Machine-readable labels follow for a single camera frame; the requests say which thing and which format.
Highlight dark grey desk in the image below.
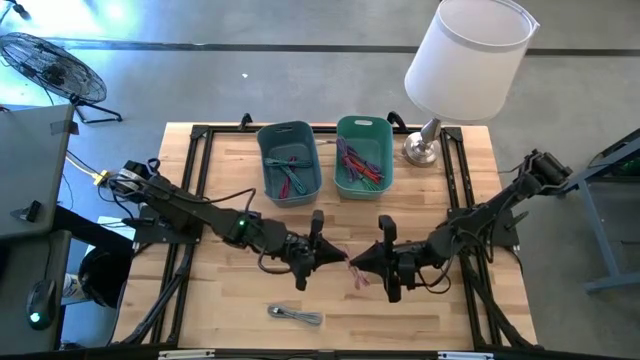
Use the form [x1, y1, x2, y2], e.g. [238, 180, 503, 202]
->
[0, 229, 72, 354]

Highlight blue-grey metal cart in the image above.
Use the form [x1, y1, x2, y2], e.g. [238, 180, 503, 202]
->
[569, 128, 640, 294]

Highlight pink USB cable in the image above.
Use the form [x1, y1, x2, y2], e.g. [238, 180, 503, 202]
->
[344, 244, 372, 291]

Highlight light grey desk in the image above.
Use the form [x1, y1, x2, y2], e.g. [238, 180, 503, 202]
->
[0, 103, 75, 241]

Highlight black floor fan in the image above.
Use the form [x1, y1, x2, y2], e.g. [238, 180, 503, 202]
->
[0, 32, 124, 125]

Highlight white power cable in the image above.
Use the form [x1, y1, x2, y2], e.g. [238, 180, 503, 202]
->
[64, 152, 101, 177]

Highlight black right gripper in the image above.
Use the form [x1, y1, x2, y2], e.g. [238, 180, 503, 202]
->
[349, 214, 429, 303]

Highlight bright red USB cable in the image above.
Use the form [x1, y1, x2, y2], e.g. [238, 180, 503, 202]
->
[342, 154, 384, 185]

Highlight teal USB cable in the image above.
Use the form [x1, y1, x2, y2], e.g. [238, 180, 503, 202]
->
[278, 162, 308, 197]

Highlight blue USB cable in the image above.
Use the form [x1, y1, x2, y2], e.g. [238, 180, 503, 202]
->
[263, 156, 315, 170]

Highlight black computer mouse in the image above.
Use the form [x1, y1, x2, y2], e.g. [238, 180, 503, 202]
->
[25, 278, 58, 332]

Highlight dark red USB cable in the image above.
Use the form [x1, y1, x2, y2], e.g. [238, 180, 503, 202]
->
[279, 156, 299, 201]

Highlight white shade table lamp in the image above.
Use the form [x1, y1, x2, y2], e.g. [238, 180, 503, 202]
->
[402, 0, 541, 169]

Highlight grey USB cable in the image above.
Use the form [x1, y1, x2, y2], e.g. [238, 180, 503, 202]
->
[267, 304, 325, 327]

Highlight white label strip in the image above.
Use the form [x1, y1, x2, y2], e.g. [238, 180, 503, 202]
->
[438, 351, 495, 360]
[158, 351, 214, 360]

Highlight purple USB cable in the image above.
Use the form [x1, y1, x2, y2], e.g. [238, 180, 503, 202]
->
[349, 147, 385, 176]
[335, 136, 363, 183]

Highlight green USB cable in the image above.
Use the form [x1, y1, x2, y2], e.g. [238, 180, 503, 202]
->
[357, 175, 383, 193]

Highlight teal green plastic bin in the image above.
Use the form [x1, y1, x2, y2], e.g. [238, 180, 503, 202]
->
[334, 115, 396, 202]

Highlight person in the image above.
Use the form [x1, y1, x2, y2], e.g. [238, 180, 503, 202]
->
[52, 204, 134, 309]

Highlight black metal table frame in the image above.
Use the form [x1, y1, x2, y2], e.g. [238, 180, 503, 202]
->
[112, 123, 539, 351]

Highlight black desk clamp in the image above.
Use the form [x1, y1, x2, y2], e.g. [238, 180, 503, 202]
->
[10, 199, 44, 224]

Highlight blue-grey plastic bin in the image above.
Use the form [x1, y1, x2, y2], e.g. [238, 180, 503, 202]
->
[256, 120, 323, 209]

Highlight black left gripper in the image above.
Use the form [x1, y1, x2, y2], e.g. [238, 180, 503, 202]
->
[280, 210, 349, 292]

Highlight grey tape strip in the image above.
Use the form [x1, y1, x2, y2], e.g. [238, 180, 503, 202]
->
[49, 119, 80, 137]

